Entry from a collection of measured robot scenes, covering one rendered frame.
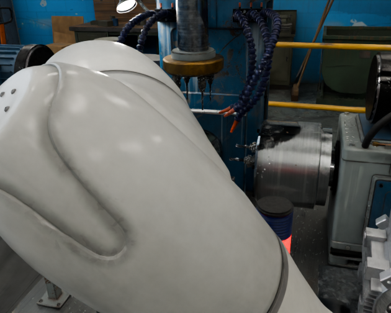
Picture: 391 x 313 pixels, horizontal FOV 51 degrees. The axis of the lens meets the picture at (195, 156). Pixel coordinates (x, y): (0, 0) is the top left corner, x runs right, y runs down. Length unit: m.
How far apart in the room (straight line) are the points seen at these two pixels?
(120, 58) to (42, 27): 7.71
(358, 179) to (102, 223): 0.96
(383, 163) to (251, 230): 0.87
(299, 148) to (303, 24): 5.22
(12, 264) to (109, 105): 0.24
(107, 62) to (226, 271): 0.17
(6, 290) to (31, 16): 7.78
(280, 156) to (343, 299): 0.38
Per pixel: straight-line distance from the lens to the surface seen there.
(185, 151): 0.21
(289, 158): 1.11
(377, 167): 1.10
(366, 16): 6.26
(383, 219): 0.93
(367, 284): 0.84
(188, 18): 1.17
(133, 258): 0.20
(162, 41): 1.44
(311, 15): 6.26
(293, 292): 0.28
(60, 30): 7.51
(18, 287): 0.43
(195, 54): 1.16
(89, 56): 0.33
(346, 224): 1.17
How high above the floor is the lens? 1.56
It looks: 24 degrees down
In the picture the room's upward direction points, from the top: 2 degrees counter-clockwise
